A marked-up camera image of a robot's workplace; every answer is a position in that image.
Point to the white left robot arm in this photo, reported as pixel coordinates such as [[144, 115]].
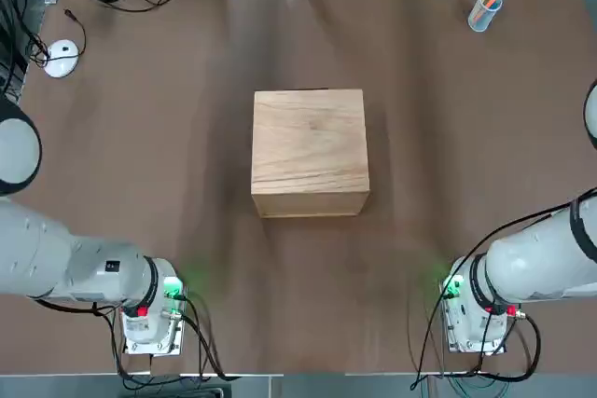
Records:
[[56, 258]]

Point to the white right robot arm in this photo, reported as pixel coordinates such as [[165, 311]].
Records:
[[536, 263]]

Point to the light wooden cabinet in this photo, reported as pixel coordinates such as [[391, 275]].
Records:
[[308, 151]]

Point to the translucent blue pen cup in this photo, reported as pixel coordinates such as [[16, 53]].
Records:
[[480, 20]]

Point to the orange marker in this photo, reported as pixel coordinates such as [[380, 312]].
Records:
[[493, 3]]

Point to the white desk lamp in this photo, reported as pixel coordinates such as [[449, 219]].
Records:
[[60, 60]]

